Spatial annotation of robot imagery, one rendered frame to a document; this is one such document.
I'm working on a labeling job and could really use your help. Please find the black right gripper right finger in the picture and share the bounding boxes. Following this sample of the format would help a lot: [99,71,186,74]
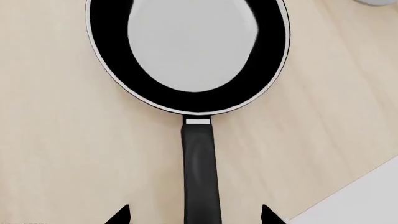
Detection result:
[261,203,289,224]

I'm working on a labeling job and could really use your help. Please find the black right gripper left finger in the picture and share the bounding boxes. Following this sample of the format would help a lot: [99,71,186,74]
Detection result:
[104,203,131,224]

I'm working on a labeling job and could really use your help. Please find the black frying pan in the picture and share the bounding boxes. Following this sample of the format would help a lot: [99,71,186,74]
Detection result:
[85,0,292,224]

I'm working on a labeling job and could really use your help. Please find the grey round object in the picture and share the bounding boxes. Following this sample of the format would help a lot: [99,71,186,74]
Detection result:
[356,0,398,6]

